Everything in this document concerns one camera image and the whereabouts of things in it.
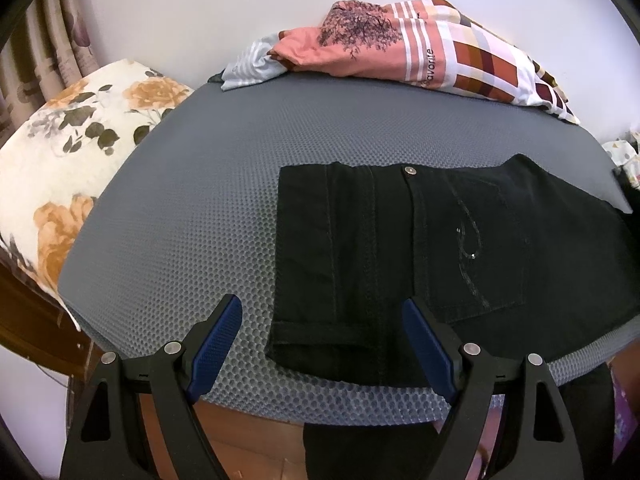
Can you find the wooden bed frame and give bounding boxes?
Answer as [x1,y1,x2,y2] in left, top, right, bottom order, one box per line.
[0,264,103,384]

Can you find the white dotted bedding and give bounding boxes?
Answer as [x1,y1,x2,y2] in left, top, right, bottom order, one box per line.
[602,130,640,188]

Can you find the beige patterned curtain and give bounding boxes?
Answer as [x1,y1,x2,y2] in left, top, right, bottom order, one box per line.
[1,0,99,139]

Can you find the grey mesh mattress pad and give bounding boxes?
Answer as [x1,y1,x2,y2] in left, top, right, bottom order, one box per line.
[58,74,639,425]

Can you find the light grey striped cloth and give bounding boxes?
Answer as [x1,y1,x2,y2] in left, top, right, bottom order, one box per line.
[221,32,288,91]

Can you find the pink checked pillow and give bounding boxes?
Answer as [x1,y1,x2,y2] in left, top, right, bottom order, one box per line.
[269,0,579,124]

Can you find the floral cream pillow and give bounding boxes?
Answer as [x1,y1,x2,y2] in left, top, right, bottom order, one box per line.
[1,60,192,304]

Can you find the black pants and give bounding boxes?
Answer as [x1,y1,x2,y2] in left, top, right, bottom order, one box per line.
[266,155,639,387]

